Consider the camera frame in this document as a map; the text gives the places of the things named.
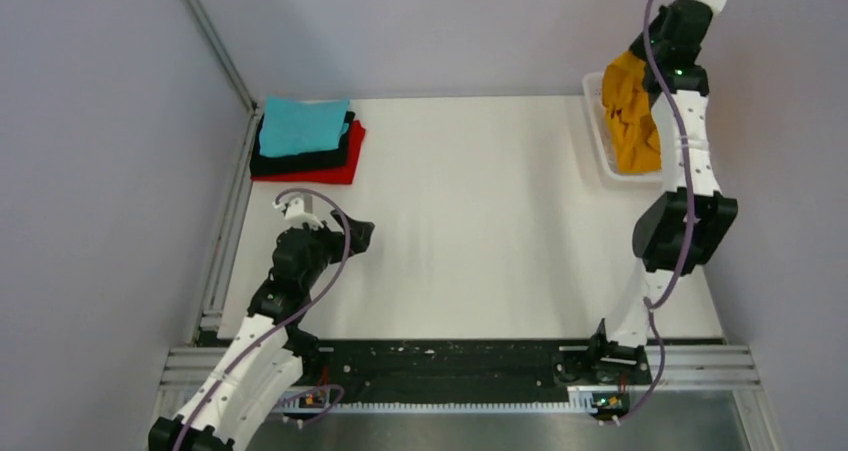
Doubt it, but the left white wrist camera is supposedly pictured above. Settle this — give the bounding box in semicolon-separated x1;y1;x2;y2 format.
273;193;325;230

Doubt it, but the folded teal t shirt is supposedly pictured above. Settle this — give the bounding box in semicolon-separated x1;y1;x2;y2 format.
258;96;350;158

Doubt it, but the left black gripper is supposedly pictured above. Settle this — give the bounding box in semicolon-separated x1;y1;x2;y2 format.
302;208;373;289

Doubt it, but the folded black t shirt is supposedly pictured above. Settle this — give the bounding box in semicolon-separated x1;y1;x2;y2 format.
249;111;355;178

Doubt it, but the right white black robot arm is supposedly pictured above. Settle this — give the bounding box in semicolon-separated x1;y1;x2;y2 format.
586;0;739;383

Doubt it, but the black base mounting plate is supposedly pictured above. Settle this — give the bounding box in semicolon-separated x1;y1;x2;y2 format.
296;339;652;405

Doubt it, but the folded red t shirt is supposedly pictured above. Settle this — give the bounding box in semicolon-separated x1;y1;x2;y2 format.
250;119;366;185

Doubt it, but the white slotted cable duct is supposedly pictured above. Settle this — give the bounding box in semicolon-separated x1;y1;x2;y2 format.
271;390;628;416

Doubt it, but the white plastic basket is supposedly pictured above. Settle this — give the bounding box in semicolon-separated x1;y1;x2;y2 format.
582;71;662;184

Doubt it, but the left aluminium frame post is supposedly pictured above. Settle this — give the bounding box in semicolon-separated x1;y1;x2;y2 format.
182;0;257;113

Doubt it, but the left side aluminium rail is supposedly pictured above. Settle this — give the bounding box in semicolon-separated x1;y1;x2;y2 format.
195;107;263;334

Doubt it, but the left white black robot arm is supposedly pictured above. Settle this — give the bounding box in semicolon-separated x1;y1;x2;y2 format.
147;208;375;450

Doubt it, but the orange t shirt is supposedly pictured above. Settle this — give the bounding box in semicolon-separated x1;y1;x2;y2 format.
601;51;661;175

